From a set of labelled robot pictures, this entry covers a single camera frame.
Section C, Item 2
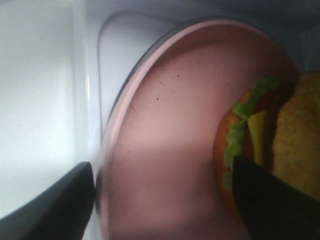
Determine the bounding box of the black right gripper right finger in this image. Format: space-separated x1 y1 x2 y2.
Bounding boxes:
232 156 320 240

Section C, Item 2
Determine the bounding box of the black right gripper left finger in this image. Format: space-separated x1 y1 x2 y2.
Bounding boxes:
0 162 96 240

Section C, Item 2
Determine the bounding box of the burger with lettuce and cheese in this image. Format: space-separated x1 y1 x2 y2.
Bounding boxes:
213 71 320 224

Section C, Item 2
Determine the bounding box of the pink plate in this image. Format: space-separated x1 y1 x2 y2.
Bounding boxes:
96 23 299 240

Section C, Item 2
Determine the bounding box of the white microwave oven body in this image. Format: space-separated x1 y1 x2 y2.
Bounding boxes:
0 0 320 240

